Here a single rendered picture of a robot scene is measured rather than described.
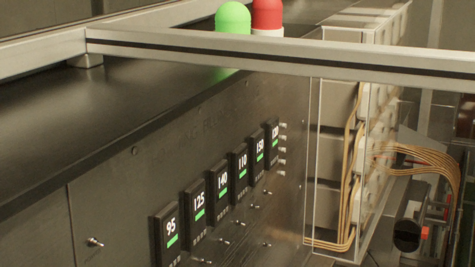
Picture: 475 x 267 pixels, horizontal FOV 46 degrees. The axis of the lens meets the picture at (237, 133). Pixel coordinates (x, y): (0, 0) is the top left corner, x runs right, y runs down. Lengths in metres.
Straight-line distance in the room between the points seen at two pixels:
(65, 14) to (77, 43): 3.93
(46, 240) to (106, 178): 0.10
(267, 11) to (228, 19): 0.15
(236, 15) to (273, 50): 0.19
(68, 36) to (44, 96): 0.12
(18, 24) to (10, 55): 3.66
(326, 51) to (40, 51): 0.37
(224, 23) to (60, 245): 0.46
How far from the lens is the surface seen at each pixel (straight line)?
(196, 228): 0.81
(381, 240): 1.73
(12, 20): 4.38
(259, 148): 0.99
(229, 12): 0.90
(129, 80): 0.80
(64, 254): 0.59
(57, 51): 0.82
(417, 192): 2.03
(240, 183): 0.93
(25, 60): 0.78
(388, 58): 0.68
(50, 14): 4.66
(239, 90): 0.90
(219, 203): 0.87
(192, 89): 0.74
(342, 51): 0.69
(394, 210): 1.73
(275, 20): 1.04
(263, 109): 1.01
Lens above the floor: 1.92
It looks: 20 degrees down
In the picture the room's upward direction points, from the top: straight up
